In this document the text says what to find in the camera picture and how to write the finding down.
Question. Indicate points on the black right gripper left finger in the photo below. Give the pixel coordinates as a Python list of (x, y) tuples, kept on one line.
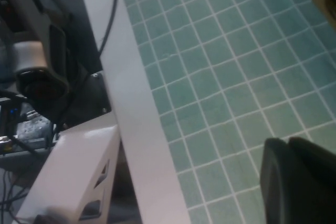
[(283, 190)]

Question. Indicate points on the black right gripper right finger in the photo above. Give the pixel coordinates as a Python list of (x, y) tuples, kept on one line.
[(317, 163)]

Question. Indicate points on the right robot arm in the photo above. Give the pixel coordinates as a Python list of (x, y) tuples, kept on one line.
[(29, 53)]

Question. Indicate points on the grey electronics box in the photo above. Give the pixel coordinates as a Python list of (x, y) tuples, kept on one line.
[(29, 129)]

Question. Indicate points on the green checked tablecloth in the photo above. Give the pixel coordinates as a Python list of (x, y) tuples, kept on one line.
[(223, 77)]

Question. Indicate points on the white metal frame bracket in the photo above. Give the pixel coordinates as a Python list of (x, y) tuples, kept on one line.
[(73, 161)]

